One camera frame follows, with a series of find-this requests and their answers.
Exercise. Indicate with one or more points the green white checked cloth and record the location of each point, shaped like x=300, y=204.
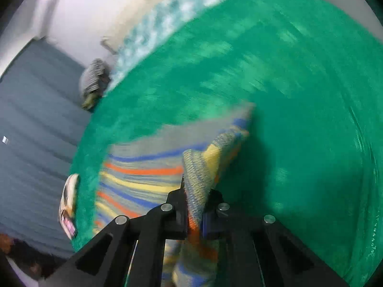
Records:
x=155, y=27

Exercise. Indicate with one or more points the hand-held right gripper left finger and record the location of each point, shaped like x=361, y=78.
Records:
x=176, y=215

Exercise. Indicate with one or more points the striped knit baby pants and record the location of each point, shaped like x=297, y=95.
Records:
x=143, y=161

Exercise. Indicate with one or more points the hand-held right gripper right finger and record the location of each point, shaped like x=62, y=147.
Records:
x=209, y=224

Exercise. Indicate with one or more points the grey striped cloth pile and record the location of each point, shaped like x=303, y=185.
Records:
x=91, y=76

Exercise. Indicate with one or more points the dark patterned cloth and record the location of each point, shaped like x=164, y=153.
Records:
x=27, y=254

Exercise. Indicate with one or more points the cream printed garment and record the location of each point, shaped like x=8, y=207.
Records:
x=68, y=194

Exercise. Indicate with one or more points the green fleece blanket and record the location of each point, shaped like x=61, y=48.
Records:
x=299, y=95

